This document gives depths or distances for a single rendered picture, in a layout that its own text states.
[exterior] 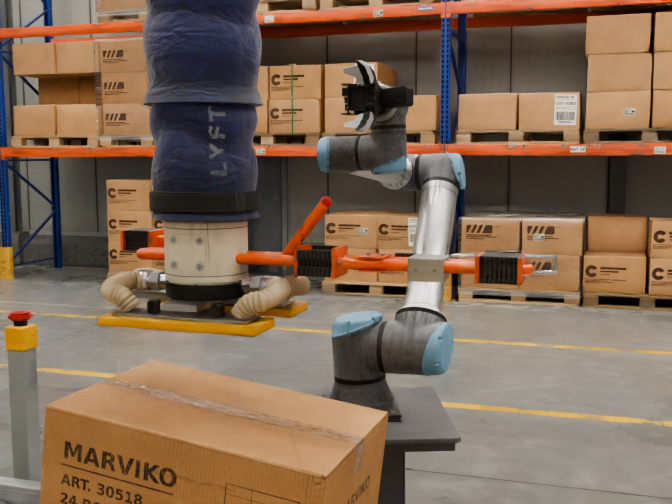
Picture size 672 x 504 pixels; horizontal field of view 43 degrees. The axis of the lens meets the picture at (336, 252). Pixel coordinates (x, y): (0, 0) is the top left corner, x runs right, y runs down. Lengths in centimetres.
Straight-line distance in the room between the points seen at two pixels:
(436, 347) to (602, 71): 654
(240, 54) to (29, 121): 923
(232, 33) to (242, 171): 26
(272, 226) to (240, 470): 914
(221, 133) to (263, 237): 909
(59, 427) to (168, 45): 77
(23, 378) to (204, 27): 138
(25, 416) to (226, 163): 130
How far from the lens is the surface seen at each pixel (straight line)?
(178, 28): 166
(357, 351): 239
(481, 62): 1007
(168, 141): 167
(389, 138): 212
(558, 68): 998
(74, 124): 1047
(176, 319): 166
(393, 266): 159
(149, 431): 167
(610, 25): 870
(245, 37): 168
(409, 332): 235
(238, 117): 166
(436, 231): 253
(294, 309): 176
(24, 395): 269
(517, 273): 154
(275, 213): 1064
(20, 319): 265
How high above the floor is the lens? 150
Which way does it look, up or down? 7 degrees down
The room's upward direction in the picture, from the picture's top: straight up
